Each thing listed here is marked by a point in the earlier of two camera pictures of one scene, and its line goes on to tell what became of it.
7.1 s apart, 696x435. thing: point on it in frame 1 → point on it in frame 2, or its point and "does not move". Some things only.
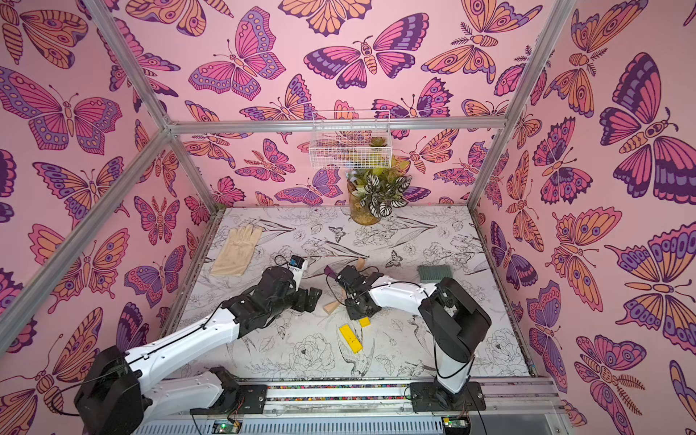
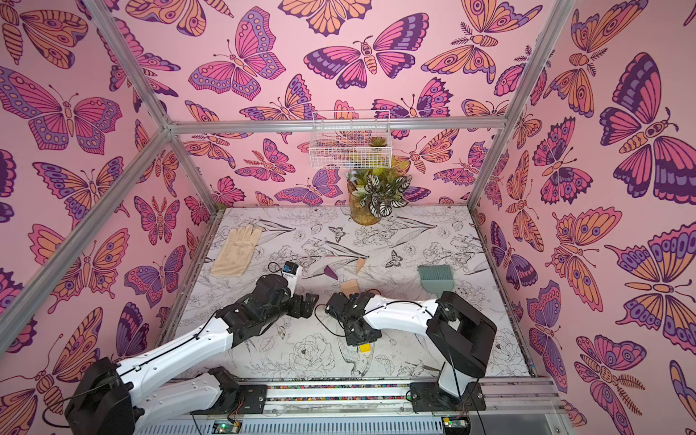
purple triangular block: x=329 y=272 does not move
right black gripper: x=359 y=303 → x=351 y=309
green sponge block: x=434 y=274 does not move
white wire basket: x=351 y=140 does not move
